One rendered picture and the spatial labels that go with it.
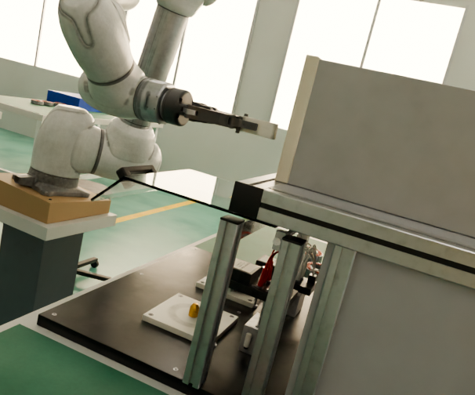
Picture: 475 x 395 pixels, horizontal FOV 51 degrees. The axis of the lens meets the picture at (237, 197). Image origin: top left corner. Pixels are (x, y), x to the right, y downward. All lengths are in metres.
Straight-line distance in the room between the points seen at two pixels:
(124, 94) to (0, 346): 0.52
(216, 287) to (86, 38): 0.50
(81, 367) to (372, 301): 0.48
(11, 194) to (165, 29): 0.68
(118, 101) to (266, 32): 5.03
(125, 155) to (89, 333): 0.81
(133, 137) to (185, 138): 4.69
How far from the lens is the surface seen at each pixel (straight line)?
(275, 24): 6.00
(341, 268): 0.70
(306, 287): 1.17
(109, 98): 1.05
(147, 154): 1.65
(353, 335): 0.73
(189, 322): 1.02
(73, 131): 1.61
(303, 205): 0.69
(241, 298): 1.18
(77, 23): 0.96
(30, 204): 1.59
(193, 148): 6.24
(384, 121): 0.78
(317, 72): 0.80
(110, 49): 0.98
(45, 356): 0.91
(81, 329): 0.96
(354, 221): 0.68
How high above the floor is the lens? 1.23
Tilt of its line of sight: 11 degrees down
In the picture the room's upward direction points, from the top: 13 degrees clockwise
